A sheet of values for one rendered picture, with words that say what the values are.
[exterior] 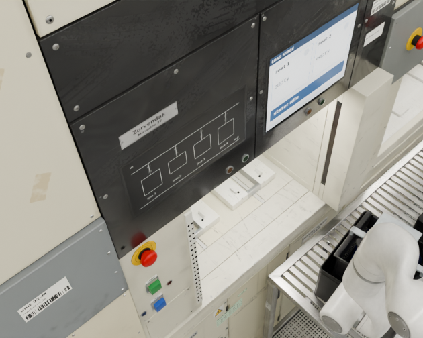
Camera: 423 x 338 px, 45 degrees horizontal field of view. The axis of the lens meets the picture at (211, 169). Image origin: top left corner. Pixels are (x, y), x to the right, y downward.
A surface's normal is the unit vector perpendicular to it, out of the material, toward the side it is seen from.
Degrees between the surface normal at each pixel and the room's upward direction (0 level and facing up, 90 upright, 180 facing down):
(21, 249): 90
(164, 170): 90
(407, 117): 0
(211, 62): 90
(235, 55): 90
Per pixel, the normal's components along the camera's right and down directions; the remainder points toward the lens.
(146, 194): 0.67, 0.56
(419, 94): -0.04, -0.63
